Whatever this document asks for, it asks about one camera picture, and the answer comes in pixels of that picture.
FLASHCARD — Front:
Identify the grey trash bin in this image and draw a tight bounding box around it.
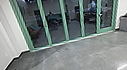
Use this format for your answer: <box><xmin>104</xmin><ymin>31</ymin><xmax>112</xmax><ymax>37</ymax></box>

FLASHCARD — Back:
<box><xmin>116</xmin><ymin>14</ymin><xmax>127</xmax><ymax>34</ymax></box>

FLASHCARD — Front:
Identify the green framed glass door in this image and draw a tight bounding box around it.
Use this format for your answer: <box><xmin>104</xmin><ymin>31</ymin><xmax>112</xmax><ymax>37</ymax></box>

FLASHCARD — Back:
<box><xmin>90</xmin><ymin>0</ymin><xmax>127</xmax><ymax>35</ymax></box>

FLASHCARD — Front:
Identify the green framed glass wall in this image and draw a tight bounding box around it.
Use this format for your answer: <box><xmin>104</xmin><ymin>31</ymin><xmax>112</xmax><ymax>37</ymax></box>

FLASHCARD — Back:
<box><xmin>8</xmin><ymin>0</ymin><xmax>107</xmax><ymax>54</ymax></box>

